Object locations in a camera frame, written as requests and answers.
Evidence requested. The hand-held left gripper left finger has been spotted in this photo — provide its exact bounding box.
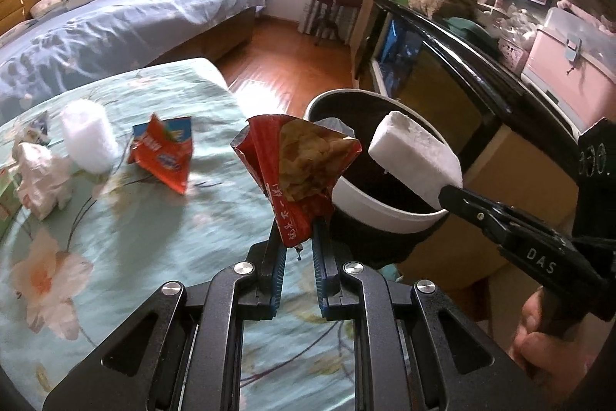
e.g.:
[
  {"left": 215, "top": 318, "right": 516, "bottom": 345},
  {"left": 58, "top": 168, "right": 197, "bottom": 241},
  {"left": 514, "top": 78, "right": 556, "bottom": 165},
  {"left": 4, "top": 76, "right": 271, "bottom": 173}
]
[{"left": 42, "top": 218, "right": 290, "bottom": 411}]

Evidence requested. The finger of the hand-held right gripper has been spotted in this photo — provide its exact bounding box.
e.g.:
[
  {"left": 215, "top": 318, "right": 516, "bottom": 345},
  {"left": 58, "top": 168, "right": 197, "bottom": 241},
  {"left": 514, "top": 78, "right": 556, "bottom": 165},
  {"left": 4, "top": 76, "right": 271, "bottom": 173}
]
[{"left": 437, "top": 184, "right": 604, "bottom": 299}]

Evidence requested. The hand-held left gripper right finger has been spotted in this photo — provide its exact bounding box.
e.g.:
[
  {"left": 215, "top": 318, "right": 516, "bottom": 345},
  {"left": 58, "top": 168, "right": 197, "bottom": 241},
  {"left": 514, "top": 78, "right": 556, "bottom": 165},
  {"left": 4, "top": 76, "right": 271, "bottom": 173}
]
[{"left": 310, "top": 218, "right": 537, "bottom": 411}]

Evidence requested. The white round waste bin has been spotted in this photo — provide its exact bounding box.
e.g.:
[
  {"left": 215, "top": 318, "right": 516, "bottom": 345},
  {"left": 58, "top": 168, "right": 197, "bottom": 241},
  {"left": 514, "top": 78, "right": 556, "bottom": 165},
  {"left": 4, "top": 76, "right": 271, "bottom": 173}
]
[{"left": 302, "top": 88, "right": 452, "bottom": 268}]

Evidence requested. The red chip bag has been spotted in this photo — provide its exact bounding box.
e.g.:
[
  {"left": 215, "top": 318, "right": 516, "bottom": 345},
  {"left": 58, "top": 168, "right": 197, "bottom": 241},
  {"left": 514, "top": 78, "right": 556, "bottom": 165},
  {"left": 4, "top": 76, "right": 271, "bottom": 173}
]
[{"left": 230, "top": 114, "right": 363, "bottom": 249}]

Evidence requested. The white foam block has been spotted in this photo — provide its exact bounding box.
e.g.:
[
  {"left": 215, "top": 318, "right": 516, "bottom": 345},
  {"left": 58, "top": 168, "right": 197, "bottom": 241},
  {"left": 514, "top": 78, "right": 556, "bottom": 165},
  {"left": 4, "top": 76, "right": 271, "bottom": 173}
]
[{"left": 368, "top": 109, "right": 464, "bottom": 210}]

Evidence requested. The red snack wrapper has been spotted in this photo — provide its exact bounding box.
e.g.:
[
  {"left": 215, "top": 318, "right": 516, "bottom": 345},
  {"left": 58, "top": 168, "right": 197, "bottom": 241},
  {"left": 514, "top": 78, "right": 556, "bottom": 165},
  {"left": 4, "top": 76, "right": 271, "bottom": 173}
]
[{"left": 127, "top": 112, "right": 194, "bottom": 195}]

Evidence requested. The green printed carton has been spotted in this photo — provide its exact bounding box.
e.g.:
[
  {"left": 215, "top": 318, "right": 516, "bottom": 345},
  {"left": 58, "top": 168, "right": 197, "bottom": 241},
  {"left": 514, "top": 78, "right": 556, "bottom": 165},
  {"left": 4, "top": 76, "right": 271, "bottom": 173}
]
[{"left": 0, "top": 168, "right": 21, "bottom": 221}]

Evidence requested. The person's right hand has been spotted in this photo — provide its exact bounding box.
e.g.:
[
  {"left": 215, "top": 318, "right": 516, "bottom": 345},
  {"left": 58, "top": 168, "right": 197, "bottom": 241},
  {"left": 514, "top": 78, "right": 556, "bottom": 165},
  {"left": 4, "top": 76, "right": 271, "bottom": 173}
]
[{"left": 509, "top": 290, "right": 598, "bottom": 382}]

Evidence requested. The pink storage box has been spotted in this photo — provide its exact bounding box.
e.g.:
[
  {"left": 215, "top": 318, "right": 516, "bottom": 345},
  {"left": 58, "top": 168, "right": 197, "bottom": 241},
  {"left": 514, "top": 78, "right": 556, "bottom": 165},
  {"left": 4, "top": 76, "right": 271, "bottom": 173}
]
[{"left": 522, "top": 8, "right": 616, "bottom": 129}]

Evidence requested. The teal floral tablecloth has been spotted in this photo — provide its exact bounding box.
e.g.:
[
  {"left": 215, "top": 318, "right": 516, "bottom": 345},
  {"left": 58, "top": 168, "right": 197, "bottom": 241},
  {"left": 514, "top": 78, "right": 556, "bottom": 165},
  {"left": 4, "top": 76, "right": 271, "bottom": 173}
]
[{"left": 0, "top": 57, "right": 400, "bottom": 411}]

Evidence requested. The black glass cabinet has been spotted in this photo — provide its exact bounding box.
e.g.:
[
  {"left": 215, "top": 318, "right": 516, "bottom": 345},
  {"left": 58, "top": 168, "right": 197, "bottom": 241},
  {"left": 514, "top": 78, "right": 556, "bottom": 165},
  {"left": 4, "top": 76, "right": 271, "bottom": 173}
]
[{"left": 353, "top": 0, "right": 608, "bottom": 296}]

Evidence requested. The green dish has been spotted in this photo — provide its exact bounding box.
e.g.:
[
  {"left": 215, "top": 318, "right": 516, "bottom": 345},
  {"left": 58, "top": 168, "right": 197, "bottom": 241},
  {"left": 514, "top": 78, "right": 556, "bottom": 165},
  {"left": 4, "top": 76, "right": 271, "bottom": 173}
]
[{"left": 442, "top": 16, "right": 501, "bottom": 40}]

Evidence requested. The coat rack stand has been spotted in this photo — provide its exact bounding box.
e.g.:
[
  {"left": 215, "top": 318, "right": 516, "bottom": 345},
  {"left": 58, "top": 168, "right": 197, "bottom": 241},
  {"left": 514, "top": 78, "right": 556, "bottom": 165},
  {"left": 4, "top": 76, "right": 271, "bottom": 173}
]
[{"left": 299, "top": 0, "right": 350, "bottom": 48}]

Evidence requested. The crumpled white tissue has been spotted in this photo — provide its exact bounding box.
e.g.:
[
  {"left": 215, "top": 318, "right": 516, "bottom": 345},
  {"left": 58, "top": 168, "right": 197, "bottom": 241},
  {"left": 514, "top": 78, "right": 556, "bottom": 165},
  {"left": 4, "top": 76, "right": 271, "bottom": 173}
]
[{"left": 13, "top": 141, "right": 74, "bottom": 220}]

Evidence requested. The small grey crumpled wrapper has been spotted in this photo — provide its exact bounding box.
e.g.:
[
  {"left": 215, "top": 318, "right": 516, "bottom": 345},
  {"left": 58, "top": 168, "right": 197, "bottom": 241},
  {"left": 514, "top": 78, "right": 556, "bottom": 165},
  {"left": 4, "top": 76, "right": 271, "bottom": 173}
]
[{"left": 28, "top": 109, "right": 53, "bottom": 147}]

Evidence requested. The bed with blue sheet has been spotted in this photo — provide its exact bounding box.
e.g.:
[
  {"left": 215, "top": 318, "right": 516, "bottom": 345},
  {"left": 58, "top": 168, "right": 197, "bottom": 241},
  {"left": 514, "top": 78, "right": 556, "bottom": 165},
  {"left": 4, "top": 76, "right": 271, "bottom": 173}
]
[{"left": 0, "top": 0, "right": 266, "bottom": 123}]

